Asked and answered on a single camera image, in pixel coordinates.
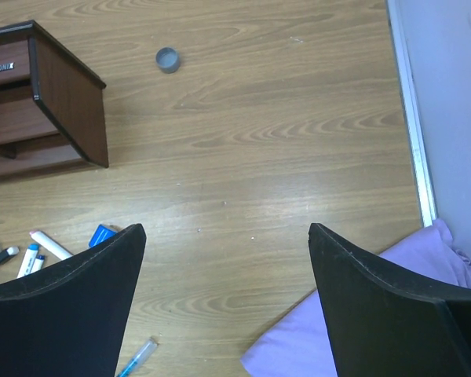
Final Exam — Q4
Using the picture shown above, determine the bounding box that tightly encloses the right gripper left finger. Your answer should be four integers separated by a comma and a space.
0, 224, 147, 376

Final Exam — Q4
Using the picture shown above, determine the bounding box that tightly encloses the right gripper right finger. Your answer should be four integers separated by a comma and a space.
309, 223, 471, 376

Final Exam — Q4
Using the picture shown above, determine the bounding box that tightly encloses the clear blue pen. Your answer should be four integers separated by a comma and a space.
116, 338, 158, 377

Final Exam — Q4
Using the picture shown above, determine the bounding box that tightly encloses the black white marker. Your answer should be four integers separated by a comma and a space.
0, 246, 19, 265

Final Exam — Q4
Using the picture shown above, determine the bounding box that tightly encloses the white dark-blue marker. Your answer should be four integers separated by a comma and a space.
31, 254, 46, 273

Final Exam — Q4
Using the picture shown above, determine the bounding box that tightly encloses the white blue marker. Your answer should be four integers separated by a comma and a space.
17, 243, 40, 278

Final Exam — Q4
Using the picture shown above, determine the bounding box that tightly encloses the purple cloth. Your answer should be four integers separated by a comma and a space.
241, 219, 471, 376

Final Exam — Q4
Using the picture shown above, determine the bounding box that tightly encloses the white pink marker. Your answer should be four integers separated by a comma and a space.
29, 230, 73, 261

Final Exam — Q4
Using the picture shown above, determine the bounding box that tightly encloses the blue grey glue stick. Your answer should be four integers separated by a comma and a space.
88, 224, 118, 247

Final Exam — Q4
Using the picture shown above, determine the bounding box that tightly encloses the brown wooden desk organizer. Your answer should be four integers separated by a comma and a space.
0, 20, 109, 181

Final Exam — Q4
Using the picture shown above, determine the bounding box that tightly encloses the grey round cap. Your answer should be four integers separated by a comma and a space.
155, 47, 181, 74

